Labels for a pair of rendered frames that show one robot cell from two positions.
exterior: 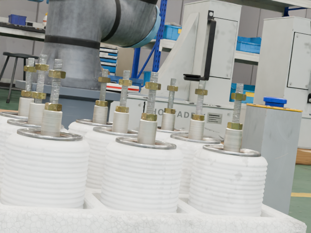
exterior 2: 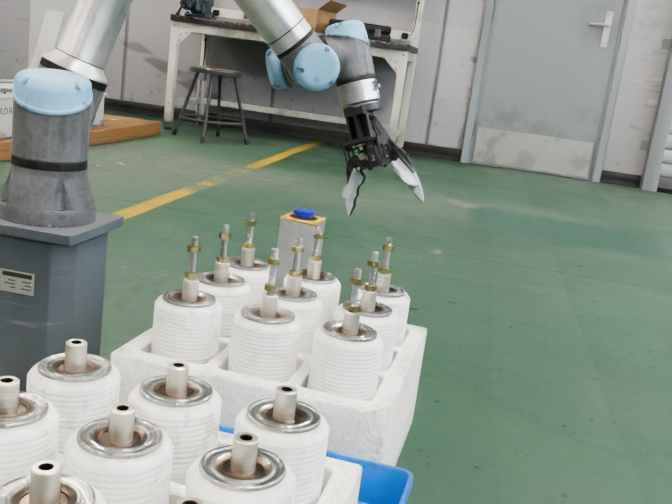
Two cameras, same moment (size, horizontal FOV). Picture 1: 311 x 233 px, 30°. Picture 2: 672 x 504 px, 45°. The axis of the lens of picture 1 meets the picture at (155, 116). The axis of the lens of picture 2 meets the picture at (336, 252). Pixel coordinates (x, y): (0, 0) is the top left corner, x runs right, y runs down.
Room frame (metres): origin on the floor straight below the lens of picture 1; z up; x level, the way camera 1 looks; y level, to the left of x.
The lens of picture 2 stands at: (0.13, 1.02, 0.61)
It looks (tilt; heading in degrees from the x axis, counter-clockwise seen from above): 13 degrees down; 302
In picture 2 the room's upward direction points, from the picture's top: 8 degrees clockwise
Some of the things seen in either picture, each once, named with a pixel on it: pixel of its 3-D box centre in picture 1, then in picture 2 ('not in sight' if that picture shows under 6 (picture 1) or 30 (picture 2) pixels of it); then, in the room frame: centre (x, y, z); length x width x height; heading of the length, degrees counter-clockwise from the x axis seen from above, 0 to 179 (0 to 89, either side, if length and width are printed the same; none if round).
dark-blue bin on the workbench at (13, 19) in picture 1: (16, 21); not in sight; (6.10, 1.56, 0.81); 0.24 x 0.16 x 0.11; 22
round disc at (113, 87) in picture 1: (110, 86); not in sight; (3.00, 0.25, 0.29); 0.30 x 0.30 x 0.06
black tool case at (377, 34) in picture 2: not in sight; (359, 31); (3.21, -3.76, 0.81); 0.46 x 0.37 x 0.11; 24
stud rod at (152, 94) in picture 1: (151, 102); (372, 276); (0.71, 0.01, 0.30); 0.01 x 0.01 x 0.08
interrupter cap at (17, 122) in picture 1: (35, 125); (267, 314); (0.78, 0.16, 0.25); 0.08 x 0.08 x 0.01
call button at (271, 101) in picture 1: (274, 103); (303, 214); (0.99, -0.20, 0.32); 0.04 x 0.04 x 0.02
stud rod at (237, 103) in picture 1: (236, 112); (386, 260); (0.75, -0.10, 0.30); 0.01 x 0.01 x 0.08
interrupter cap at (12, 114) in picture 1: (24, 117); (189, 298); (0.89, 0.20, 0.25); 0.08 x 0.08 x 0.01
